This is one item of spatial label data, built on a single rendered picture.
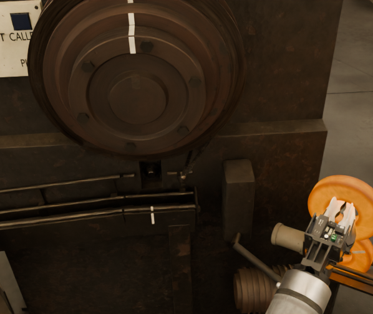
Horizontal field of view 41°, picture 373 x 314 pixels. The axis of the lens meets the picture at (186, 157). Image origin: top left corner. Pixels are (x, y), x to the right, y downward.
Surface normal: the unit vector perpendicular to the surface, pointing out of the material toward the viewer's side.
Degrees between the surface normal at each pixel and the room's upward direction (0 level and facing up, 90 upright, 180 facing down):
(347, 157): 0
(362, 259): 90
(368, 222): 89
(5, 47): 90
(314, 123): 0
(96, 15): 35
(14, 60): 90
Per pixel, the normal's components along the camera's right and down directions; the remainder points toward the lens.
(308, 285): 0.00, -0.51
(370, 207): -0.52, 0.54
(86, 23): -0.47, -0.28
